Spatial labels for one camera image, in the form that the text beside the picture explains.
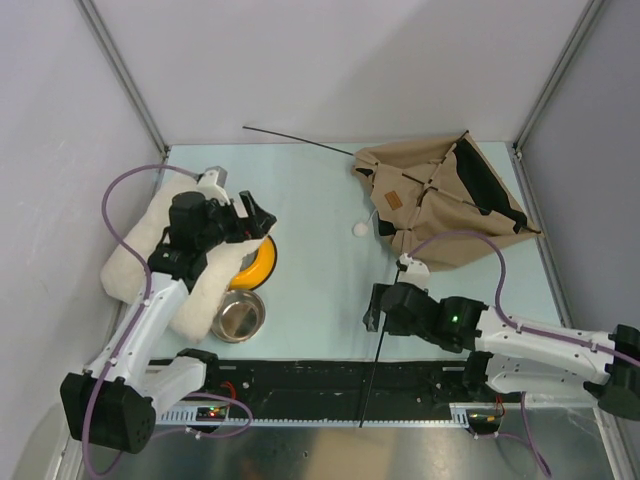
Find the left aluminium frame post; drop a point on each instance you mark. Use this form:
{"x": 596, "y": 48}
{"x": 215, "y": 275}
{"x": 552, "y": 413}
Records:
{"x": 119, "y": 68}

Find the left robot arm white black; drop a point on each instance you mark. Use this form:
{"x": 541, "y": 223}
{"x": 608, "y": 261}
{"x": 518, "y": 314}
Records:
{"x": 116, "y": 402}

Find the right aluminium frame post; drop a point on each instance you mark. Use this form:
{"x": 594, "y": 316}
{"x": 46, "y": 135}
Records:
{"x": 575, "y": 42}

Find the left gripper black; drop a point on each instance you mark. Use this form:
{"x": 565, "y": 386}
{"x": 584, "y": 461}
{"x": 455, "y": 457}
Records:
{"x": 256, "y": 223}

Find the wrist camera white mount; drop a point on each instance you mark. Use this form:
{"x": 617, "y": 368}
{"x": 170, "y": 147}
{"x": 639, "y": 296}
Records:
{"x": 211, "y": 184}
{"x": 412, "y": 271}

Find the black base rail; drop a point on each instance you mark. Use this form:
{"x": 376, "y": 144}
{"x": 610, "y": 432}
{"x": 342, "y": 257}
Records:
{"x": 349, "y": 391}

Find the white pompom toy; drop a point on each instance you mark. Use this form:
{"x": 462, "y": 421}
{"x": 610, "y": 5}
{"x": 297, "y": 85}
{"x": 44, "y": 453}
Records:
{"x": 361, "y": 229}

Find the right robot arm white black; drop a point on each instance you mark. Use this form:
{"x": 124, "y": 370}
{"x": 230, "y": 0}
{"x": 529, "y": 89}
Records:
{"x": 510, "y": 355}

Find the cream plush cushion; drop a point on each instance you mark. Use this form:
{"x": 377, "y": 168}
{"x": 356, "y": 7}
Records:
{"x": 123, "y": 276}

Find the beige fabric pet tent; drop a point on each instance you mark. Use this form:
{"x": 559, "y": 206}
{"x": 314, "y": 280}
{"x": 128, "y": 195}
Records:
{"x": 432, "y": 197}

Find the stainless steel pet bowl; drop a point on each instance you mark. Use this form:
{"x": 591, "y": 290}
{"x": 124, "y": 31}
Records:
{"x": 241, "y": 315}

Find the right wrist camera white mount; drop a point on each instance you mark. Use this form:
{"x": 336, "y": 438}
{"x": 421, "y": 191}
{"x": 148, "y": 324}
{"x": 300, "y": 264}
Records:
{"x": 412, "y": 271}

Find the white slotted cable duct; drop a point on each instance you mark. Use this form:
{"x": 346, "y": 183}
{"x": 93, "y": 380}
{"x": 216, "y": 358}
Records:
{"x": 201, "y": 416}

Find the yellow pet bowl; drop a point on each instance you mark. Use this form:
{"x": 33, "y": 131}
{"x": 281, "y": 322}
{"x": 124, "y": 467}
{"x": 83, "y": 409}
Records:
{"x": 258, "y": 271}

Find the aluminium frame post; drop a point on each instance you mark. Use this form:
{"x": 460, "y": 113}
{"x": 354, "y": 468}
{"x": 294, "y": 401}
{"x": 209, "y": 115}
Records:
{"x": 119, "y": 68}
{"x": 575, "y": 42}

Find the black tent pole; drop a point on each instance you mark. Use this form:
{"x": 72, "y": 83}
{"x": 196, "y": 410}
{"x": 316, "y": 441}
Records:
{"x": 376, "y": 355}
{"x": 297, "y": 139}

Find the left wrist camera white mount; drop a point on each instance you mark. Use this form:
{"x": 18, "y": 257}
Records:
{"x": 211, "y": 184}

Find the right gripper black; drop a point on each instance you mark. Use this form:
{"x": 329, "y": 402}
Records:
{"x": 371, "y": 318}

